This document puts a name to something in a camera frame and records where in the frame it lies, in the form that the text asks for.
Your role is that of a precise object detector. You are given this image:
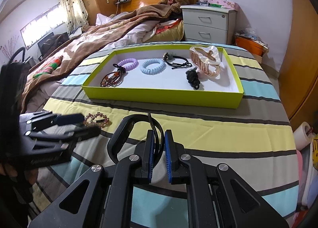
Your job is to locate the blue spiral hair tie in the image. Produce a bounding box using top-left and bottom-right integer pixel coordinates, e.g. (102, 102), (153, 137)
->
(139, 58), (167, 76)

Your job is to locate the dark red beaded bracelet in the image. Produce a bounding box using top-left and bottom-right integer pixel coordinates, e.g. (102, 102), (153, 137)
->
(100, 70), (125, 88)

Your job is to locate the purple spiral hair tie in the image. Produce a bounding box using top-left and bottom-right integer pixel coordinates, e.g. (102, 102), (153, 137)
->
(117, 57), (139, 73)

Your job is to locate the white paper roll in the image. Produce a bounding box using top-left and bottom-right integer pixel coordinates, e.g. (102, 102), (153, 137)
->
(293, 121), (313, 151)

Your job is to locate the brown fleece blanket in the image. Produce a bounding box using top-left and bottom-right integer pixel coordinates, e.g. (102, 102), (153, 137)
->
(21, 5), (172, 113)

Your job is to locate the black scrunchie hair tie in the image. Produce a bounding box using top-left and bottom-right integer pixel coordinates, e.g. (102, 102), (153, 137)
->
(185, 67), (202, 91)

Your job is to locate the black smart wristband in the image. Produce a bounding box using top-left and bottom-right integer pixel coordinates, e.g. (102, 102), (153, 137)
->
(107, 113), (164, 166)

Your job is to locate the wooden wardrobe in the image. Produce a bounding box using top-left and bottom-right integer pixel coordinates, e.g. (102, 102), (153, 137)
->
(279, 0), (317, 130)

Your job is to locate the black elastic hair tie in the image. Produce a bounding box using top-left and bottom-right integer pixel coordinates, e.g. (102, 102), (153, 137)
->
(162, 52), (193, 70)

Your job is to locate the striped tablecloth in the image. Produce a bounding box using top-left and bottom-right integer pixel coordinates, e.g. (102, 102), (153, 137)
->
(33, 46), (299, 225)

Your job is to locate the grey two-drawer nightstand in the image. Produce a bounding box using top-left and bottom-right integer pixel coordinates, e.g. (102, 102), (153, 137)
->
(180, 5), (237, 44)

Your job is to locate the left hand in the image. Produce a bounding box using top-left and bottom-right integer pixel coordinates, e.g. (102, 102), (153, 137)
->
(1, 163), (39, 203)

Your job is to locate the yellow pillow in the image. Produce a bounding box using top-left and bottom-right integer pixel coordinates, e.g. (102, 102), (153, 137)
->
(142, 18), (184, 43)

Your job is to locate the orange storage box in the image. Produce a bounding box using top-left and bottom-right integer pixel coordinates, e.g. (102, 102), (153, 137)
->
(235, 36), (269, 57)

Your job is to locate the lime green cardboard box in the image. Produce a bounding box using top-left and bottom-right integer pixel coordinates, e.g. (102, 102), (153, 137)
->
(82, 43), (244, 109)

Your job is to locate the pink rhinestone hair clip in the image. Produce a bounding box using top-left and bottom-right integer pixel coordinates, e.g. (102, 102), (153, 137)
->
(83, 112), (110, 129)

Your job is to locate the pink floral box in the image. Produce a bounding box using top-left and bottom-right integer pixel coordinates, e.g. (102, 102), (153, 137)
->
(208, 0), (239, 11)

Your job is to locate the pink transparent claw clip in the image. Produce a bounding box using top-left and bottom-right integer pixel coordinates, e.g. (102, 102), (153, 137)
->
(189, 46), (221, 77)

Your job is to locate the dotted window curtain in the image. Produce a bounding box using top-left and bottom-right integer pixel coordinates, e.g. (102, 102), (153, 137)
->
(59, 0), (88, 34)

